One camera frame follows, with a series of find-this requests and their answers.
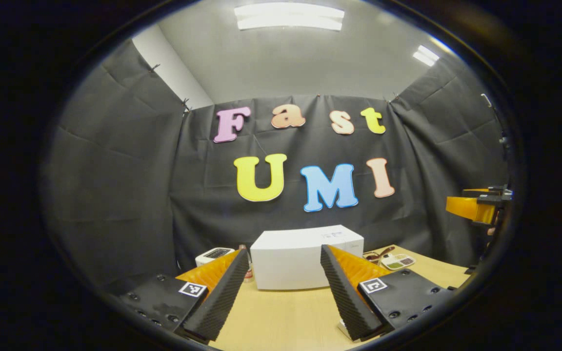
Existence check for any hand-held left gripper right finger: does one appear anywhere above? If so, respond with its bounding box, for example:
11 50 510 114
320 244 457 342

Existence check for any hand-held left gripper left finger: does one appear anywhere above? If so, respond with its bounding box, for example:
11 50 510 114
118 245 251 342

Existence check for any white microwave oven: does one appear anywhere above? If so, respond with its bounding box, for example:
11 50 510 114
250 224 365 291

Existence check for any clear plastic water bottle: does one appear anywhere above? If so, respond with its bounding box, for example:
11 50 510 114
240 244 255 284

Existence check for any white toaster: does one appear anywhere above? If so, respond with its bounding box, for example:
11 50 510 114
195 247 236 268

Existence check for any white divided dish of beans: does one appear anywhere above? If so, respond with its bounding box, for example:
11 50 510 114
381 253 416 271

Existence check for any small ceiling light panel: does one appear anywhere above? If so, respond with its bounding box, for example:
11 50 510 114
412 45 441 67

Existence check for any black backdrop cloth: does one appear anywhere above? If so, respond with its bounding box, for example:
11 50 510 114
42 39 511 288

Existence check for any large ceiling light panel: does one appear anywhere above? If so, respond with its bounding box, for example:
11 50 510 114
234 2 345 31

